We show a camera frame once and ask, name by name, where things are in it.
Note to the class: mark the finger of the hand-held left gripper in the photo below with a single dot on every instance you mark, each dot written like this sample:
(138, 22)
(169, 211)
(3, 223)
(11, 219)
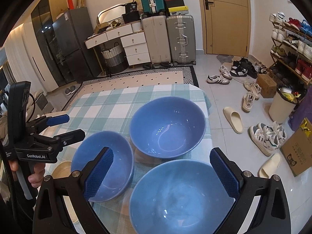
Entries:
(70, 136)
(58, 120)

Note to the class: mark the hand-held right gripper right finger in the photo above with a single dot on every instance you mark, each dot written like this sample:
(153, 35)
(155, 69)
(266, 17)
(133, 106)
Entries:
(225, 173)

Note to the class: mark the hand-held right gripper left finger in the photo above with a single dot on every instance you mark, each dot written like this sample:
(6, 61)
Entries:
(98, 173)

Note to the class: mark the blue bowl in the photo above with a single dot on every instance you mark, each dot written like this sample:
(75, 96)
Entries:
(168, 126)
(175, 199)
(120, 175)

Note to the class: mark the cream plate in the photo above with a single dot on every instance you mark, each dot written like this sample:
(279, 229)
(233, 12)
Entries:
(61, 171)

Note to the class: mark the person's left hand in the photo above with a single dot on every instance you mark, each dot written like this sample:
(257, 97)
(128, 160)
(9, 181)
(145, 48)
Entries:
(36, 175)

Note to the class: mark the grey slipper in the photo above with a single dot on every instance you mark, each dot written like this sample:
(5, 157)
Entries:
(73, 89)
(67, 92)

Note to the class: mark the teal checked tablecloth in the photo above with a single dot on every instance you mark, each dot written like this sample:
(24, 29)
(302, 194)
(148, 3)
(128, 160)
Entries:
(97, 107)

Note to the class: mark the beige slide sandal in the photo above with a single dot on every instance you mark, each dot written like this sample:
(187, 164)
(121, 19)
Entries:
(235, 120)
(269, 165)

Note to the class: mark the grey refrigerator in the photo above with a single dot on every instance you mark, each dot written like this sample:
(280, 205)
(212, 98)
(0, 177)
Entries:
(73, 48)

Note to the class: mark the large printed cardboard box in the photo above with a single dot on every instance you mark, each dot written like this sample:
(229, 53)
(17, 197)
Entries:
(297, 151)

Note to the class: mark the woven laundry basket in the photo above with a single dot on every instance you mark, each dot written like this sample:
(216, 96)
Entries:
(114, 58)

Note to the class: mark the white trash bin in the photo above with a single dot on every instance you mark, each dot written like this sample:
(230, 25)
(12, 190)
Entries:
(280, 109)

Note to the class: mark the dark glass cabinet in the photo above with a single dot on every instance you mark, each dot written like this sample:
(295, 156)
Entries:
(42, 29)

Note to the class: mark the scattered sneakers group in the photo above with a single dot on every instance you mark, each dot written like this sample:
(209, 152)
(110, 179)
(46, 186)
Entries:
(217, 79)

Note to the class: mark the small brown cardboard box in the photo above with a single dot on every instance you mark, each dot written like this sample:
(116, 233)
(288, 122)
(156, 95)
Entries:
(267, 86)

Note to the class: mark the purple plastic bag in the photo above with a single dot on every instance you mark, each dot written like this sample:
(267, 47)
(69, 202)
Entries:
(302, 112)

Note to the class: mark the small open cardboard box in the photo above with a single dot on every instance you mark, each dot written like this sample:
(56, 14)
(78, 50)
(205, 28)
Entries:
(101, 27)

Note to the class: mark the white vanity desk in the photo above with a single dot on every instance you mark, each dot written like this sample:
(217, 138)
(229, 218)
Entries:
(136, 51)

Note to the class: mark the grey door mat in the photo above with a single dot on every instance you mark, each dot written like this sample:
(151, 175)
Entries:
(224, 59)

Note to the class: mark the oval vanity mirror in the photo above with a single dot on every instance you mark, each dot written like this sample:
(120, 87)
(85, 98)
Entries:
(109, 14)

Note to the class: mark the flat cardboard pieces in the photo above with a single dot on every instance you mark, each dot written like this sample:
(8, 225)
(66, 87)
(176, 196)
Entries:
(80, 0)

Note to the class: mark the beige suitcase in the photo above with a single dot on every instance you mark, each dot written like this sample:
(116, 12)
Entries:
(156, 41)

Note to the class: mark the black storage bag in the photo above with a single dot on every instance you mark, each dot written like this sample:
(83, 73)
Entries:
(131, 17)

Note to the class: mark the wooden shoe rack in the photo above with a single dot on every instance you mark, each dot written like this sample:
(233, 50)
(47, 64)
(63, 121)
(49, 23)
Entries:
(275, 51)

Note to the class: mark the black paper bag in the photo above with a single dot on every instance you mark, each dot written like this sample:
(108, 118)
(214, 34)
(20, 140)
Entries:
(131, 7)

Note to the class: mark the silver suitcase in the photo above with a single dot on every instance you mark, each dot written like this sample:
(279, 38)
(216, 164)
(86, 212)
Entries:
(180, 41)

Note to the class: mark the rows of shelved shoes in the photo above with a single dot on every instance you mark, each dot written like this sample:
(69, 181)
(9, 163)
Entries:
(302, 46)

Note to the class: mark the wooden door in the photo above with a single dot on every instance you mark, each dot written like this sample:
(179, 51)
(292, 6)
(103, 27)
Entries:
(226, 24)

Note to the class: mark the yellow black shoe box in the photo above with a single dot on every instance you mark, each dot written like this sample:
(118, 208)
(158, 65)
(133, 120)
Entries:
(178, 11)

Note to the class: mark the plain black shoe box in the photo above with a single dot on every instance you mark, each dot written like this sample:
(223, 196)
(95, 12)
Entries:
(174, 3)

